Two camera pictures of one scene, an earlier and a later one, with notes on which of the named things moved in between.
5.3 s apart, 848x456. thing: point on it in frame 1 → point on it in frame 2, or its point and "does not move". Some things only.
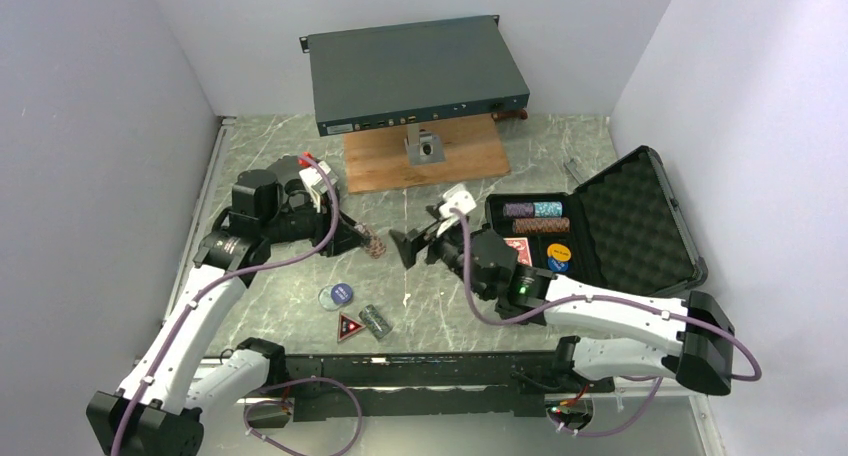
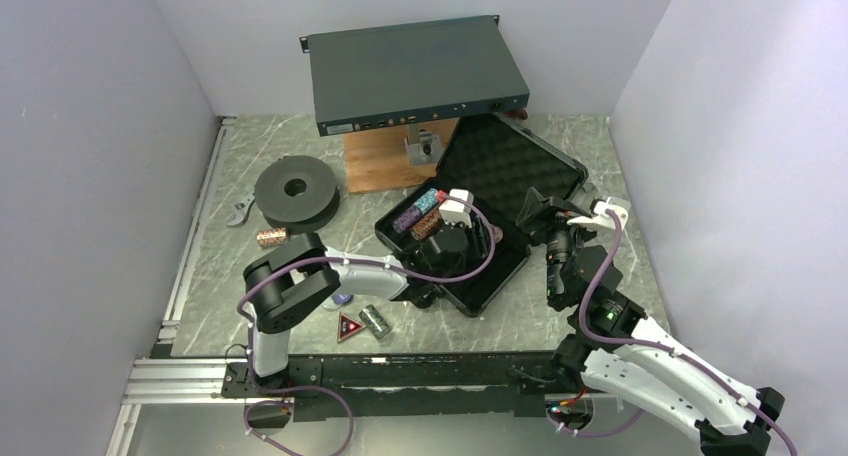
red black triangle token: [347, 327] does not move
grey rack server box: [384, 76] does not move
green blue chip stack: [374, 321] does not move
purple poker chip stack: [519, 210] → [405, 220]
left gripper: [347, 234] → [479, 238]
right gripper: [410, 243] → [538, 207]
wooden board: [470, 148] does not move
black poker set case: [621, 229] → [462, 234]
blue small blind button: [341, 293] does not move
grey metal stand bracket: [424, 147] does not move
